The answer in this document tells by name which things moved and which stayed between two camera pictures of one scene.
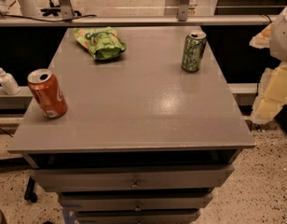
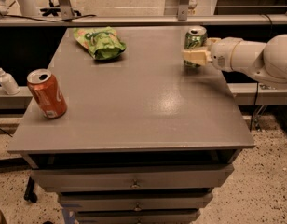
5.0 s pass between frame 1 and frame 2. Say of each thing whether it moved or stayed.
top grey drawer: stayed
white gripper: moved
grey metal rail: stayed
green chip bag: stayed
